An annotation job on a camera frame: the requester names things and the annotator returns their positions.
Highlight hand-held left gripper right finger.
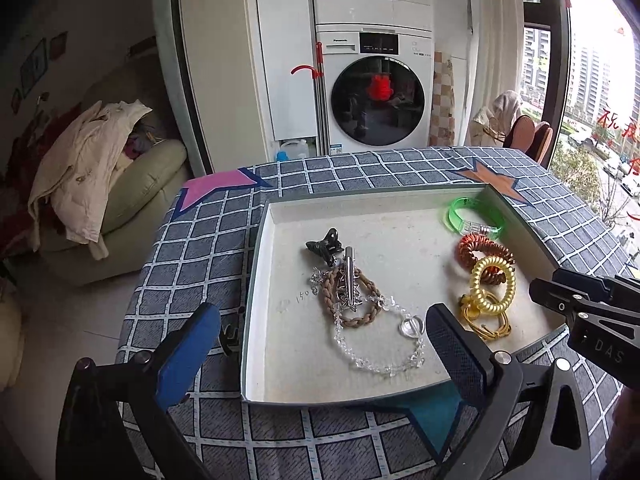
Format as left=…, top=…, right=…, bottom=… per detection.
left=425, top=302, right=607, bottom=480

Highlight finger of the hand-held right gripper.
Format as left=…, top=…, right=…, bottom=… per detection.
left=552, top=268, right=640, bottom=304
left=529, top=279, right=609, bottom=318

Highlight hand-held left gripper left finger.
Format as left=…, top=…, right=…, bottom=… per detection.
left=55, top=301, right=223, bottom=480

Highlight yellow cord bracelet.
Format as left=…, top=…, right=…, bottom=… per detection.
left=459, top=292, right=512, bottom=343

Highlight yellow spiral hair tie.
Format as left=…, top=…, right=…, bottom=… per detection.
left=469, top=256, right=516, bottom=317

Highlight clear crystal bead bracelet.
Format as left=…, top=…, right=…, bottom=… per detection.
left=307, top=267, right=426, bottom=376

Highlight red orange spiral hair tie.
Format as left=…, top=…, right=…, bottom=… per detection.
left=456, top=234, right=516, bottom=283

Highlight grey shallow box tray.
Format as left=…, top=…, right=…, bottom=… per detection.
left=239, top=183, right=576, bottom=406

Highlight silver metal hair clip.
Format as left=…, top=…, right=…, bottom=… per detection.
left=336, top=246, right=362, bottom=312

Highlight brown braided rope bracelet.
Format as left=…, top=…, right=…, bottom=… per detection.
left=321, top=266, right=383, bottom=332

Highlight person's right forearm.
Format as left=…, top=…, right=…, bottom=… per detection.
left=614, top=389, right=640, bottom=480

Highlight grey checked tablecloth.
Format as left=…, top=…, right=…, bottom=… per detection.
left=115, top=146, right=633, bottom=480

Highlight orange round-back chair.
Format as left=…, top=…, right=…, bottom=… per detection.
left=530, top=122, right=554, bottom=166
left=502, top=115, right=536, bottom=151

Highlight black claw hair clip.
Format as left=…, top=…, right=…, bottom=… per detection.
left=306, top=228, right=346, bottom=266

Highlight pale green armchair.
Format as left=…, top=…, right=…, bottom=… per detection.
left=40, top=137, right=191, bottom=286

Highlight beige cloth on chair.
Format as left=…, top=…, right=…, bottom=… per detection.
left=472, top=90, right=523, bottom=146

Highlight cream jacket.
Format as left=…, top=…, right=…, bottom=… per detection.
left=27, top=100, right=153, bottom=261

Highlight clear plastic jug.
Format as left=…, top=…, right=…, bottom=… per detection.
left=276, top=138, right=311, bottom=162

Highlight beige checkered panel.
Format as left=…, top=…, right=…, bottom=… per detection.
left=429, top=51, right=457, bottom=148

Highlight dark red cloth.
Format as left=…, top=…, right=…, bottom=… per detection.
left=0, top=105, right=66, bottom=261

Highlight white mop poles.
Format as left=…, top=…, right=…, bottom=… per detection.
left=314, top=42, right=332, bottom=156

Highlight white front-load washing machine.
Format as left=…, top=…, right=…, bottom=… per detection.
left=315, top=22, right=435, bottom=156

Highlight tall white cabinet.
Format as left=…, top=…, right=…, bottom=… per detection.
left=252, top=0, right=321, bottom=143

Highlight green translucent bangle bracelet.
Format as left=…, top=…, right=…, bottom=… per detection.
left=445, top=196, right=505, bottom=240

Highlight large wall picture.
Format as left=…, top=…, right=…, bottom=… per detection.
left=20, top=37, right=48, bottom=96

